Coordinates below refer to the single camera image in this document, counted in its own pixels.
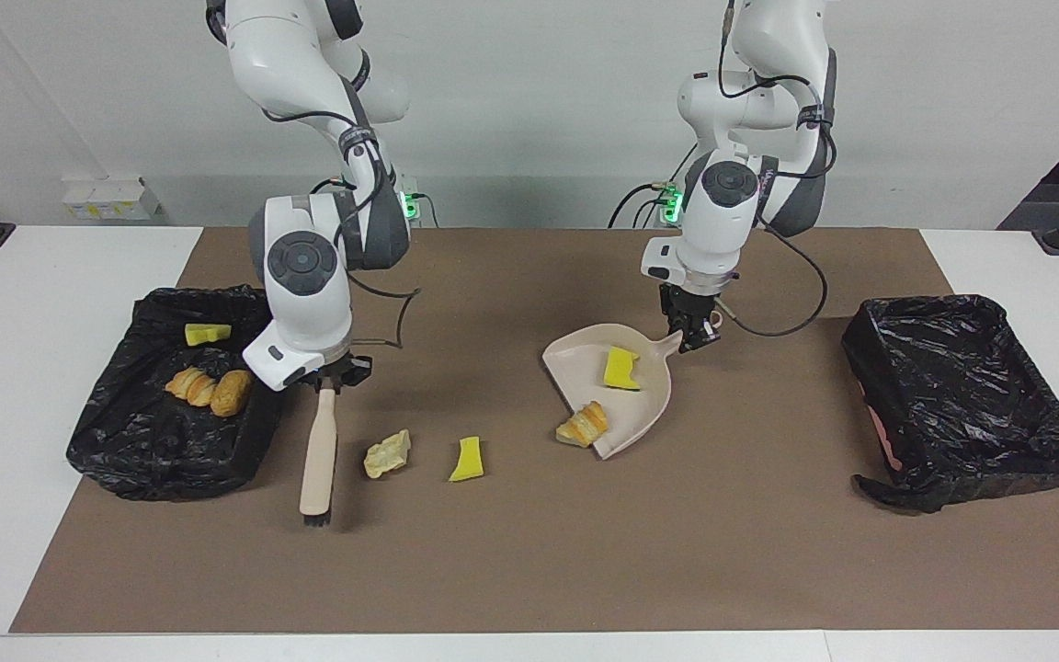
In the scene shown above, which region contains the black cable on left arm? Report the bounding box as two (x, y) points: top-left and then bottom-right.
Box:
(718, 0), (838, 337)

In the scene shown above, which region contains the beige plastic dustpan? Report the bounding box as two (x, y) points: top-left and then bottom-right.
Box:
(541, 323), (685, 461)

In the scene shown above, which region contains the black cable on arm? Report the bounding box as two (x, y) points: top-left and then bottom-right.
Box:
(718, 0), (838, 337)
(263, 110), (422, 350)

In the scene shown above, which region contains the brown bread roll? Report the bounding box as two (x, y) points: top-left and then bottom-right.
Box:
(211, 369), (256, 418)

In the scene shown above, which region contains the striped croissant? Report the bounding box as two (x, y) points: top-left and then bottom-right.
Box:
(165, 366), (218, 408)

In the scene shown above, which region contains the yellow notched sponge piece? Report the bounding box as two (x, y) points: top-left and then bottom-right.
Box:
(603, 347), (641, 392)

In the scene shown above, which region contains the brown table mat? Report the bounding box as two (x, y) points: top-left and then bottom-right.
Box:
(10, 227), (1059, 633)

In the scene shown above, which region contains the black left arm base cable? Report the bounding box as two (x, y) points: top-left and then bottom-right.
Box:
(608, 147), (700, 229)

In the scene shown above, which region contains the black bag lined pink bin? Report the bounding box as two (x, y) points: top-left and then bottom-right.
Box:
(841, 294), (1059, 514)

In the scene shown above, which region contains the beige hand brush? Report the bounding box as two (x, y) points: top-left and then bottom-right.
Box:
(299, 386), (339, 527)

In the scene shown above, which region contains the white wall socket box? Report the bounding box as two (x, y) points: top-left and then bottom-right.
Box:
(62, 177), (163, 222)

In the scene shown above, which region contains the yellow curved sponge strip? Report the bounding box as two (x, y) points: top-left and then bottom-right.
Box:
(449, 437), (484, 484)

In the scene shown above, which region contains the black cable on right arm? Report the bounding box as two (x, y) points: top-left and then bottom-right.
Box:
(263, 110), (422, 350)

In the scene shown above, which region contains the pale bread chunk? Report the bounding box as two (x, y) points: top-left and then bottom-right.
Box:
(363, 429), (413, 480)
(555, 401), (610, 450)

